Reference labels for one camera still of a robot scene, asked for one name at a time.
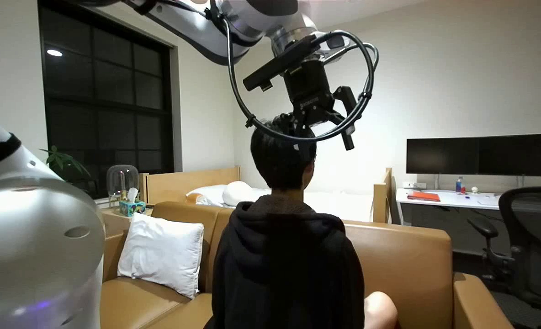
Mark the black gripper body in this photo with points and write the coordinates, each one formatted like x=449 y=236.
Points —
x=310 y=90

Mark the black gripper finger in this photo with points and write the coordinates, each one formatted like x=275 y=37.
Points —
x=345 y=94
x=282 y=123

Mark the black hoodie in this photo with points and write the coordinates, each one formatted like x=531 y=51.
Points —
x=286 y=267

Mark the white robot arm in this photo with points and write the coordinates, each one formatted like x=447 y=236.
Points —
x=52 y=236

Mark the white bed pillows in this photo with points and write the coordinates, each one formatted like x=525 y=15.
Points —
x=226 y=196

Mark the red book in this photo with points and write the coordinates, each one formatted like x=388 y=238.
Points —
x=425 y=196

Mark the seated person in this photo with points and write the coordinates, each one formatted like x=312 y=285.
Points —
x=286 y=161

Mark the blue bottle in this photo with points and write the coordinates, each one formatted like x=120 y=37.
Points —
x=460 y=185

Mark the white desk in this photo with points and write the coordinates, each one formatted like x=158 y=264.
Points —
x=451 y=200

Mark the glass dome lamp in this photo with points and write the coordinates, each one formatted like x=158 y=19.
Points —
x=120 y=179

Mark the white square pillow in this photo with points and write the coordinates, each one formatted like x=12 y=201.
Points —
x=167 y=253

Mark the teal tissue box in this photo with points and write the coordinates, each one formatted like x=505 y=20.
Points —
x=133 y=207

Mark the dark framed window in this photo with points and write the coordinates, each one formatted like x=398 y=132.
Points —
x=107 y=94

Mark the tan leather sofa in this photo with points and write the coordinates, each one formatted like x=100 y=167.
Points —
x=410 y=264

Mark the black computer monitor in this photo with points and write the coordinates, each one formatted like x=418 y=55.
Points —
x=482 y=156

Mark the green potted plant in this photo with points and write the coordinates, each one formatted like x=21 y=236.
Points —
x=69 y=167

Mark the black office chair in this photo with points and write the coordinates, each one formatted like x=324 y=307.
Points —
x=520 y=271

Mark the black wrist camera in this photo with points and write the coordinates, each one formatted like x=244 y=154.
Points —
x=282 y=62

